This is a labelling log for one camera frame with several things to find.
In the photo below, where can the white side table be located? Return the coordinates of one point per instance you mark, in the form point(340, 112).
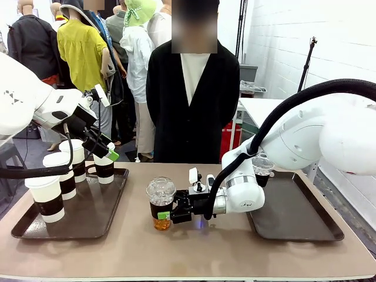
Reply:
point(258, 108)

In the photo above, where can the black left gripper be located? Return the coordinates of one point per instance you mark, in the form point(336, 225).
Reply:
point(88, 126)

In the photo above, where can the person in blue shirt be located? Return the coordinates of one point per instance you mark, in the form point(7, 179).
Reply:
point(103, 28)

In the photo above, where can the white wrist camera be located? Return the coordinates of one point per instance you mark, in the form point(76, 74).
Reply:
point(102, 94)
point(193, 175)

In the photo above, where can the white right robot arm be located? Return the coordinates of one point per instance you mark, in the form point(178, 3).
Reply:
point(323, 135)

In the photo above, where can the green bucket hat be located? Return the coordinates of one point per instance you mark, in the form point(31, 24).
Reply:
point(141, 11)

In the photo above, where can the clear cup with black sleeve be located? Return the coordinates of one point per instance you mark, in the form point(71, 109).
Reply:
point(160, 191)
point(262, 169)

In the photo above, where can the mannequin in black jacket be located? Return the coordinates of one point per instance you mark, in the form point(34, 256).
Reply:
point(29, 47)

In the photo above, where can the grey bin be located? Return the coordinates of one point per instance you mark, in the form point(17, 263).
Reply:
point(248, 73)

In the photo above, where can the black light stand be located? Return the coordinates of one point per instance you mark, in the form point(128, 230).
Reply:
point(241, 29)

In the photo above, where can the red box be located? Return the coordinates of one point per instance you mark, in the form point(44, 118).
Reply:
point(227, 141)

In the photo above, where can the dark brown serving tray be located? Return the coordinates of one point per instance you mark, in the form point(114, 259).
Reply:
point(88, 211)
point(293, 211)

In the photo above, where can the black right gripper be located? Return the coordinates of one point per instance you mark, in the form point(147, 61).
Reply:
point(188, 207)

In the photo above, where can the white paper cup black sleeve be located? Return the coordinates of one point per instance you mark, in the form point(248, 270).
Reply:
point(78, 152)
point(69, 186)
point(47, 202)
point(104, 173)

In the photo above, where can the person in black jacket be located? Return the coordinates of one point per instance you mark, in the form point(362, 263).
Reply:
point(199, 117)

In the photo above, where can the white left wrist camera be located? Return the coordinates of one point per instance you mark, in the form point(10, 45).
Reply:
point(102, 94)

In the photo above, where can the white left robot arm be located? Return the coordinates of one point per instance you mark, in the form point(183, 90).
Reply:
point(17, 97)

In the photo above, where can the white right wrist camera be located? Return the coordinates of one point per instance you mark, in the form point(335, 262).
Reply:
point(193, 175)

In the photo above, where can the black tripod stand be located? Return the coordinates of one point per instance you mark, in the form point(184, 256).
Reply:
point(307, 63)

